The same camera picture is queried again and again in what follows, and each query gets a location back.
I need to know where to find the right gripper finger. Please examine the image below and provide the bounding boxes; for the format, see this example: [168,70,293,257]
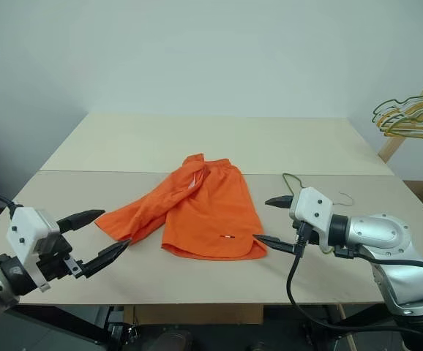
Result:
[264,195,294,210]
[252,233,304,256]

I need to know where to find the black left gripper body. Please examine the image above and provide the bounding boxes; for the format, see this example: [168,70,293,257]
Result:
[31,233,86,283]

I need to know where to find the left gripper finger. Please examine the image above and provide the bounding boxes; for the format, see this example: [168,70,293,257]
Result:
[56,209,106,235]
[81,238,132,280]

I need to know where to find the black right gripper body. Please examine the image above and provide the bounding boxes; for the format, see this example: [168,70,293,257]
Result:
[290,217,330,254]

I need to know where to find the orange shorts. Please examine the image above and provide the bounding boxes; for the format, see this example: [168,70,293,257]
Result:
[97,154,269,261]

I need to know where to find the dark grey panel under table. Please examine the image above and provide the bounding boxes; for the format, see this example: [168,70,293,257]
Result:
[0,305,124,351]

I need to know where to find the thin wooden stick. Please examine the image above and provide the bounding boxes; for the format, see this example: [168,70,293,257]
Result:
[337,303,359,351]

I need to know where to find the wooden panel under table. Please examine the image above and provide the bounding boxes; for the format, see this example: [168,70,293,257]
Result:
[123,303,264,325]

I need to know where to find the wooden rack beam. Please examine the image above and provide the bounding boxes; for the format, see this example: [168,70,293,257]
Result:
[378,56,423,162]

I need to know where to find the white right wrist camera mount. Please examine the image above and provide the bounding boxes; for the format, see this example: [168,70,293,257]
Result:
[288,186,335,248]

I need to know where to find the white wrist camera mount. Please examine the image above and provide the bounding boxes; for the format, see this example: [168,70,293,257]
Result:
[7,206,61,293]
[288,186,335,248]

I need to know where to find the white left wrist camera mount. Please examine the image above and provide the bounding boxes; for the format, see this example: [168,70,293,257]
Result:
[7,206,61,293]

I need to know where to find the bundle of wire hangers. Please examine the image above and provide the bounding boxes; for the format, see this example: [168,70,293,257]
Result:
[371,95,423,122]

